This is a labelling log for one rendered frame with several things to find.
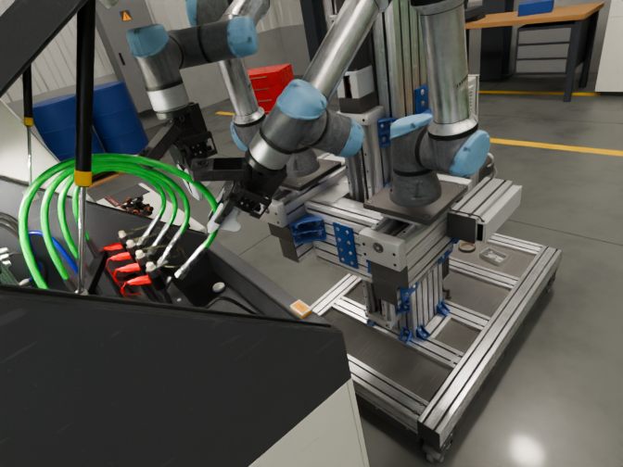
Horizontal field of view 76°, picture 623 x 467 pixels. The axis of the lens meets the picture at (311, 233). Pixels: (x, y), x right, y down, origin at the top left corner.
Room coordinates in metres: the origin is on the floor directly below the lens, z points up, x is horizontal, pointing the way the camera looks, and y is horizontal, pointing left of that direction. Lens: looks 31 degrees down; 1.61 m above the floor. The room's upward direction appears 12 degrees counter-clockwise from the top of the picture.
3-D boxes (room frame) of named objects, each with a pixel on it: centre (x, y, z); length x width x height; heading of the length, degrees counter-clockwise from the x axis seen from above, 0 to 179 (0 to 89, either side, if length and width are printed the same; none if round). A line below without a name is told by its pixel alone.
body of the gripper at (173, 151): (0.88, 0.22, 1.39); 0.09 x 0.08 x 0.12; 123
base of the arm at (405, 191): (1.04, -0.33, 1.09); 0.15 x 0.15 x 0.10
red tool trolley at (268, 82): (5.26, 0.21, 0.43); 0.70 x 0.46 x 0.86; 65
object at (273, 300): (0.93, 0.18, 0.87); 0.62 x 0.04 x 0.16; 33
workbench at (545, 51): (5.05, -2.89, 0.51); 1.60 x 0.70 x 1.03; 40
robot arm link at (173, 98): (0.88, 0.23, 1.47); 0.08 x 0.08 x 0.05
